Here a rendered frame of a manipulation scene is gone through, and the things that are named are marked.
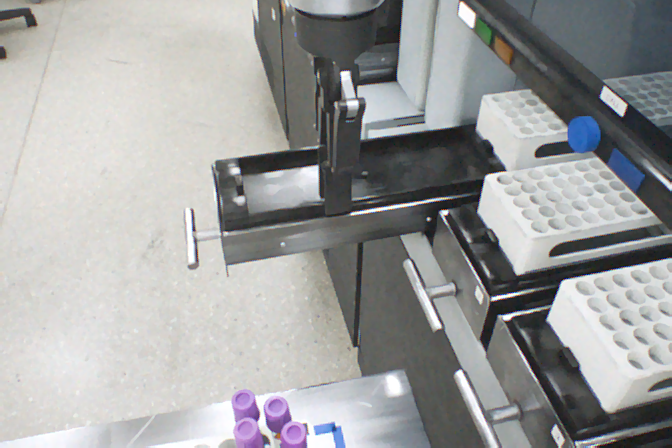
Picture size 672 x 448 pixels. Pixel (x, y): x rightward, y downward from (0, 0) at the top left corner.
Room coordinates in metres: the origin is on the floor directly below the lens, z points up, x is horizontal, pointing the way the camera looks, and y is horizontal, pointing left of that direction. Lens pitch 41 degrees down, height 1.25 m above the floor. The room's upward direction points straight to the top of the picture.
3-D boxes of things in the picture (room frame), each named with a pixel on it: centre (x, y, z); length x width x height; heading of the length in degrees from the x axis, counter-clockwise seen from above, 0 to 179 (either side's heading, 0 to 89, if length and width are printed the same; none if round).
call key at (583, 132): (0.39, -0.21, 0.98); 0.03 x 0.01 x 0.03; 14
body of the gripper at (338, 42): (0.50, 0.00, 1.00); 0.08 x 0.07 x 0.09; 14
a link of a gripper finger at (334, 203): (0.48, -0.01, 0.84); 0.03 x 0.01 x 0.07; 104
